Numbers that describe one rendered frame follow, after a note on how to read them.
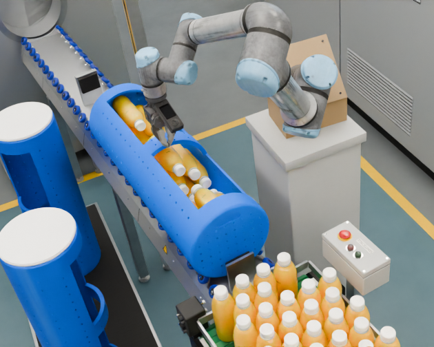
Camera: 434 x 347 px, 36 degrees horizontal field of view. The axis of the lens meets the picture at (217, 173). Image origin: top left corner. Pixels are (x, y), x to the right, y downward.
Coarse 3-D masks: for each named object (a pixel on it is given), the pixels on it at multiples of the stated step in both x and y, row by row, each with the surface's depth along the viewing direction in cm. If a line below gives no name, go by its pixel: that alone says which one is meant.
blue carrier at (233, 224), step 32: (128, 96) 265; (96, 128) 256; (128, 128) 239; (128, 160) 234; (160, 192) 216; (224, 192) 234; (192, 224) 201; (224, 224) 202; (256, 224) 209; (192, 256) 202; (224, 256) 209
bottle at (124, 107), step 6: (120, 96) 261; (126, 96) 263; (114, 102) 261; (120, 102) 258; (126, 102) 257; (114, 108) 261; (120, 108) 257; (126, 108) 254; (132, 108) 254; (120, 114) 257; (126, 114) 252; (132, 114) 251; (138, 114) 251; (126, 120) 252; (132, 120) 250; (132, 126) 252
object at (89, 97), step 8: (88, 72) 300; (96, 72) 301; (80, 80) 298; (88, 80) 300; (96, 80) 302; (80, 88) 302; (88, 88) 302; (96, 88) 304; (88, 96) 306; (96, 96) 308; (88, 104) 308
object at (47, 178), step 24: (0, 144) 278; (24, 144) 277; (48, 144) 284; (24, 168) 314; (48, 168) 289; (24, 192) 318; (48, 192) 295; (72, 192) 306; (72, 216) 310; (96, 240) 338; (96, 264) 336
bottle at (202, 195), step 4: (200, 188) 216; (204, 188) 215; (196, 192) 214; (200, 192) 212; (204, 192) 212; (208, 192) 212; (212, 192) 213; (196, 196) 213; (200, 196) 211; (204, 196) 210; (208, 196) 210; (212, 196) 210; (216, 196) 212; (196, 200) 212; (200, 200) 210; (204, 200) 210; (208, 200) 209; (196, 204) 213; (200, 204) 210; (204, 204) 209
